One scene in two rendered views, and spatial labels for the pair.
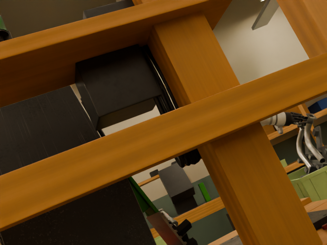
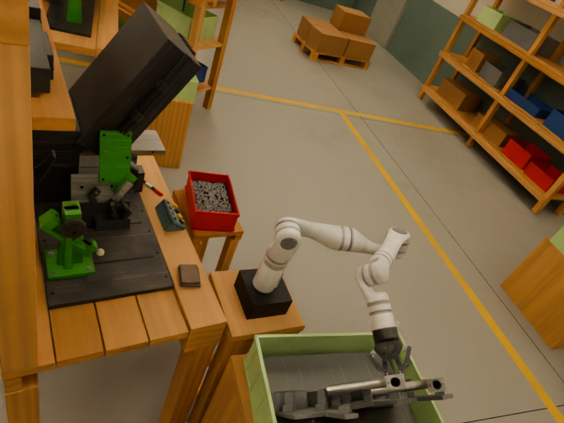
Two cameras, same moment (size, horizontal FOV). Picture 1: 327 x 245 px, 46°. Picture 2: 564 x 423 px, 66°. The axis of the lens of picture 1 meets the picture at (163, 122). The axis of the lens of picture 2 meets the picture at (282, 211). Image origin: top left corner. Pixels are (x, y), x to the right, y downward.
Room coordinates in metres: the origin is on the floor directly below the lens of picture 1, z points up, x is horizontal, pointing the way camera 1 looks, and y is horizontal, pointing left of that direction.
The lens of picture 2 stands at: (1.34, -1.30, 2.19)
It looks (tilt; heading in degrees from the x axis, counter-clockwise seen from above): 36 degrees down; 68
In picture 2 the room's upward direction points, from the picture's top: 23 degrees clockwise
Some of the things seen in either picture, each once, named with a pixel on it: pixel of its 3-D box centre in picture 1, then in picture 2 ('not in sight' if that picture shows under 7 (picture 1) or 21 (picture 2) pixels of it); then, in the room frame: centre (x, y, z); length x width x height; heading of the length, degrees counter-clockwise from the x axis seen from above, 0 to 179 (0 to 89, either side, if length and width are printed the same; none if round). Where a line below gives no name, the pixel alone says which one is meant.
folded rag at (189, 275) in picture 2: not in sight; (190, 274); (1.56, -0.16, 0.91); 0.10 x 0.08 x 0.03; 96
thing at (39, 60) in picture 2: not in sight; (32, 66); (1.01, -0.10, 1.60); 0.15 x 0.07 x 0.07; 109
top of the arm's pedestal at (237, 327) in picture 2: not in sight; (255, 300); (1.84, -0.18, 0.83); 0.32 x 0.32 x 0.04; 14
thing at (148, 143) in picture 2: not in sight; (114, 142); (1.19, 0.35, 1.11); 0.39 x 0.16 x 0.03; 19
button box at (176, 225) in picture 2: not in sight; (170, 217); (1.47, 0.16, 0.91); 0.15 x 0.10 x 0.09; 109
